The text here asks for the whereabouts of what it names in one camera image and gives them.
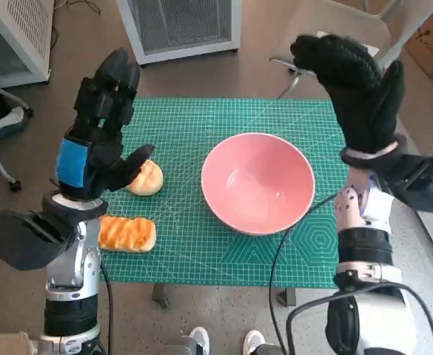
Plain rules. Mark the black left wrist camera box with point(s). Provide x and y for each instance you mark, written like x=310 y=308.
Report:
x=20 y=236

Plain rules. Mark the black gloved right hand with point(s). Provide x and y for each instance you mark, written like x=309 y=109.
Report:
x=360 y=96

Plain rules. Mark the pink bowl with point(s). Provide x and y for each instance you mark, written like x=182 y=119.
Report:
x=257 y=185

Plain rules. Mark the beige office chair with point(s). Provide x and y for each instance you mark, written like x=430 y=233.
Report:
x=331 y=18

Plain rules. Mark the green cutting mat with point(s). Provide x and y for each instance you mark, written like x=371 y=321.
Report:
x=186 y=240

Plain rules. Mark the rectangular orange toy bread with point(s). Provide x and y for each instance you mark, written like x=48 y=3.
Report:
x=127 y=233

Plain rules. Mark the round toy bread bun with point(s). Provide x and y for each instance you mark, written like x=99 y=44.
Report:
x=149 y=181

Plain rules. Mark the black left hand blue tape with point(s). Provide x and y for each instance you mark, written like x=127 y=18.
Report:
x=97 y=148

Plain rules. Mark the person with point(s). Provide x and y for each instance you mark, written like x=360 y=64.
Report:
x=1 y=122

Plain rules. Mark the white cabinet with mesh front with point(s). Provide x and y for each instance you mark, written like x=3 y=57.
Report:
x=183 y=22

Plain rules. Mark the grey wheeled chair frame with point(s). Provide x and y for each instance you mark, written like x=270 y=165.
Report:
x=14 y=185

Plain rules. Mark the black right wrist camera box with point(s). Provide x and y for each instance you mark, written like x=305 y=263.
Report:
x=423 y=177

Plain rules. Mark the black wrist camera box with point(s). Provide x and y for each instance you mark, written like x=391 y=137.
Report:
x=423 y=177
x=20 y=236

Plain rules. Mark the white perforated metal cabinet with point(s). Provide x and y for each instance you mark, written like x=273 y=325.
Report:
x=23 y=29

